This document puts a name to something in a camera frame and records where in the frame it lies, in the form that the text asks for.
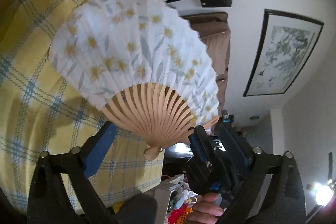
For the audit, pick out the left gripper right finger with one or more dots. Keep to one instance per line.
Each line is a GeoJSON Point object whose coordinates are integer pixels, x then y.
{"type": "Point", "coordinates": [237, 159]}

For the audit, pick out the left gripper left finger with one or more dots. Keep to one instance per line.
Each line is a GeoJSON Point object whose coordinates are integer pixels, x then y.
{"type": "Point", "coordinates": [96, 147]}

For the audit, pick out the white floral folding fan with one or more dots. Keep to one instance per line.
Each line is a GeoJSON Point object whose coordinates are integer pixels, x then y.
{"type": "Point", "coordinates": [142, 66]}

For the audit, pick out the person's right hand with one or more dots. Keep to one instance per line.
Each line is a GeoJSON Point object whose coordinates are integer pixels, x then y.
{"type": "Point", "coordinates": [205, 211]}

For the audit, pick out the floor box with papers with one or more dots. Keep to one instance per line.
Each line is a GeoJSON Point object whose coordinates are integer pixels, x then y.
{"type": "Point", "coordinates": [171, 195]}

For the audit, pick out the yellow plaid tablecloth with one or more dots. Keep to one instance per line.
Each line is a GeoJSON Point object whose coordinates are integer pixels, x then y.
{"type": "Point", "coordinates": [39, 109]}

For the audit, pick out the framed ink painting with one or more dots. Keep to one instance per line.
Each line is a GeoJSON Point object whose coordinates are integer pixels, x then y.
{"type": "Point", "coordinates": [286, 43]}

